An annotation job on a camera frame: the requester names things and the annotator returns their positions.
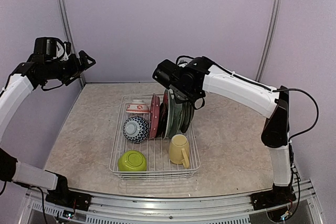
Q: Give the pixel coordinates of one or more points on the right aluminium corner post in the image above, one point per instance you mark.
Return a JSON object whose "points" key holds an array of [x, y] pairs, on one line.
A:
{"points": [[269, 38]]}

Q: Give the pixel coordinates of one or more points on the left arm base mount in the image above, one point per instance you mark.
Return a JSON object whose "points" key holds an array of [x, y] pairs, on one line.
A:
{"points": [[72, 199]]}

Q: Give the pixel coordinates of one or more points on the aluminium corner post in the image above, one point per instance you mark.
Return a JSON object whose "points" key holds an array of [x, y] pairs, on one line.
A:
{"points": [[269, 38], [66, 25]]}

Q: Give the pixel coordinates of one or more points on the teal wave pattern plate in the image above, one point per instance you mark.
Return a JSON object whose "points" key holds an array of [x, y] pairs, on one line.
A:
{"points": [[174, 116]]}

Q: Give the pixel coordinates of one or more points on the red floral plate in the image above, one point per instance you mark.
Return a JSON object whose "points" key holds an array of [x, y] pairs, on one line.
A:
{"points": [[165, 121]]}

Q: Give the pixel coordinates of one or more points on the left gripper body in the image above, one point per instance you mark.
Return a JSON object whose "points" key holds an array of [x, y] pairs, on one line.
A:
{"points": [[67, 70]]}

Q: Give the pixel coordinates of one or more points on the black rimmed dark plate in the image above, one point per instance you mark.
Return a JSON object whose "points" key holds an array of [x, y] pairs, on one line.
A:
{"points": [[188, 113]]}

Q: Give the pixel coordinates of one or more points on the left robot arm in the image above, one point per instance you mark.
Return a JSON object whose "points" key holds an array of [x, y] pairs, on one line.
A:
{"points": [[38, 69]]}

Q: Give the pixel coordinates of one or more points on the yellow mug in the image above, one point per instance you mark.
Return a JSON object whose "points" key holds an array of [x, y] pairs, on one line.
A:
{"points": [[179, 150]]}

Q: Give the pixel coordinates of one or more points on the white wire dish rack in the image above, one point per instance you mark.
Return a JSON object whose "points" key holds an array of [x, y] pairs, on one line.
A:
{"points": [[156, 151]]}

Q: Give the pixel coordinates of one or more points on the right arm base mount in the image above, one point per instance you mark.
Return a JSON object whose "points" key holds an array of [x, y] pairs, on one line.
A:
{"points": [[271, 198]]}

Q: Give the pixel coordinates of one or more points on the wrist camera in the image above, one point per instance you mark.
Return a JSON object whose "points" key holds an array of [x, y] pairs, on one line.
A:
{"points": [[167, 68], [53, 49]]}

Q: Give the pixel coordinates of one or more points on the blue white zigzag bowl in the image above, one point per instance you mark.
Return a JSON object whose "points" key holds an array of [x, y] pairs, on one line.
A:
{"points": [[136, 129]]}

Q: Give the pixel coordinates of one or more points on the pink dotted plate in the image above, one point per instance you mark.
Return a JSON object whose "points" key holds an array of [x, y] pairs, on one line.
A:
{"points": [[154, 115]]}

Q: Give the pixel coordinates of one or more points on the left aluminium corner post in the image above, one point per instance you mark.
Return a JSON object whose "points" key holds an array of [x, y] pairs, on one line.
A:
{"points": [[66, 25]]}

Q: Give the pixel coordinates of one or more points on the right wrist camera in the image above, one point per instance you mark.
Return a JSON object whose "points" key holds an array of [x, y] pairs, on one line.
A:
{"points": [[167, 68]]}

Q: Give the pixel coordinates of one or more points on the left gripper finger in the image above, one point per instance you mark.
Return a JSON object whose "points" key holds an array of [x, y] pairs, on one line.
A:
{"points": [[86, 61], [68, 80]]}

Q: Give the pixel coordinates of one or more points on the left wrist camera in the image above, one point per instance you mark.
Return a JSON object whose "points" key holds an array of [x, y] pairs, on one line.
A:
{"points": [[53, 49]]}

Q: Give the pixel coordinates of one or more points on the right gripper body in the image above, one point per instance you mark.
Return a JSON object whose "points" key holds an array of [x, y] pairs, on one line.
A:
{"points": [[195, 93]]}

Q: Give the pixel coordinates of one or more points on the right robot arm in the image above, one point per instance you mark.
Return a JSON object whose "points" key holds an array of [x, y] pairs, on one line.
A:
{"points": [[269, 102]]}

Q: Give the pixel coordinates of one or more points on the green bowl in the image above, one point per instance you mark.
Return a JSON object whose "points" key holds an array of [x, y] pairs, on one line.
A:
{"points": [[132, 161]]}

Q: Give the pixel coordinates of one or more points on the red white patterned bowl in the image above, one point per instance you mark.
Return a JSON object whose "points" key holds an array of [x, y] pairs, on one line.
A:
{"points": [[137, 106]]}

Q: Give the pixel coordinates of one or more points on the aluminium front rail frame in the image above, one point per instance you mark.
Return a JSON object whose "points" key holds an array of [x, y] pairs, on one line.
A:
{"points": [[236, 208]]}

